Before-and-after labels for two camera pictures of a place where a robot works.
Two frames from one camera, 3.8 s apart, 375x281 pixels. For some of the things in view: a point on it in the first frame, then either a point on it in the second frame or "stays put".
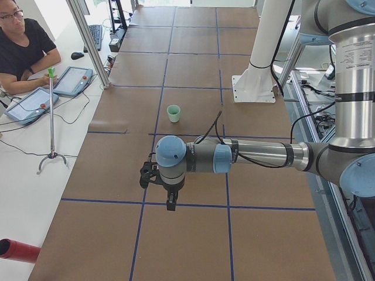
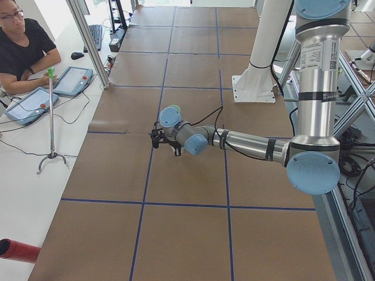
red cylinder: [14, 250] stays put
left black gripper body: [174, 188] -> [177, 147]
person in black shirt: [25, 48] stays put
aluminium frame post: [83, 29] stays put
